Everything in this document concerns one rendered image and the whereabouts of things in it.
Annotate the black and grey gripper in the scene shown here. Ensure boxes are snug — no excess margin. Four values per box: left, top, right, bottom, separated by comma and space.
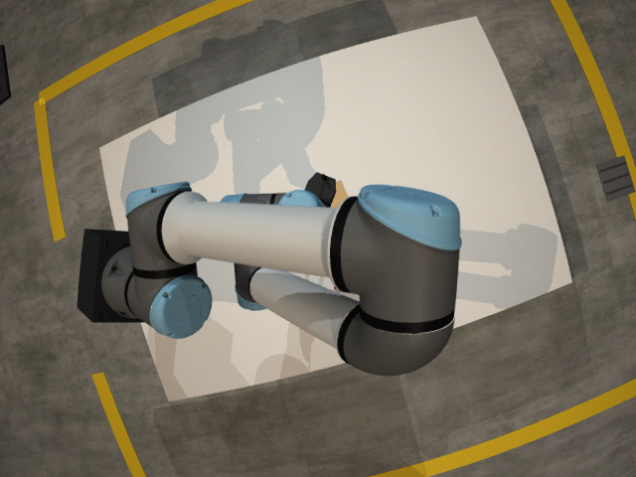
305, 172, 336, 208

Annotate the tan square mat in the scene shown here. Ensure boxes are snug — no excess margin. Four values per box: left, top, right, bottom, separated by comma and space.
330, 181, 348, 208

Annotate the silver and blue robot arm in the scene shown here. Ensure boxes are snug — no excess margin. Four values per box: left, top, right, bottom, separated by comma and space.
101, 182, 462, 376

